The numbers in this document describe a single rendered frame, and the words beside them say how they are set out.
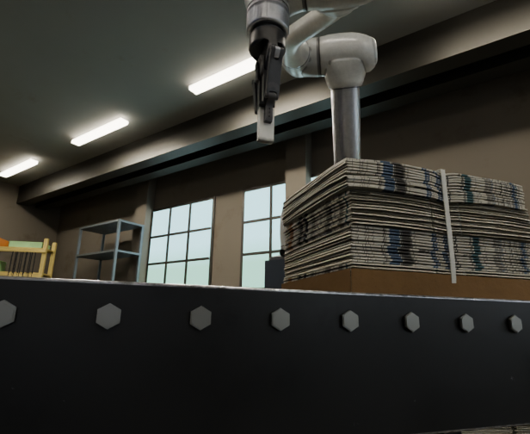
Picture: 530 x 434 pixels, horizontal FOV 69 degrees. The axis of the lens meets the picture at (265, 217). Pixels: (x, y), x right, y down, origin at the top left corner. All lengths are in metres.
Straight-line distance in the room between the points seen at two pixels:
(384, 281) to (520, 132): 3.97
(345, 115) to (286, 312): 1.15
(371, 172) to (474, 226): 0.21
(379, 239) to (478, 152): 3.89
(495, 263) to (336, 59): 0.88
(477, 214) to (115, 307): 0.62
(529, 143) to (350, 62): 3.24
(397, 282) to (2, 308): 0.50
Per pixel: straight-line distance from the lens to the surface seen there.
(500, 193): 0.81
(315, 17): 1.10
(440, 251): 0.69
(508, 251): 0.80
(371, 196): 0.63
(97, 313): 0.30
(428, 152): 4.57
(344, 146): 1.43
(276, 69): 0.77
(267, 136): 0.74
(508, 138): 4.50
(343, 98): 1.42
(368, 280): 0.59
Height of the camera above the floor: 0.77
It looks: 15 degrees up
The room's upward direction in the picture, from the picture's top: 1 degrees clockwise
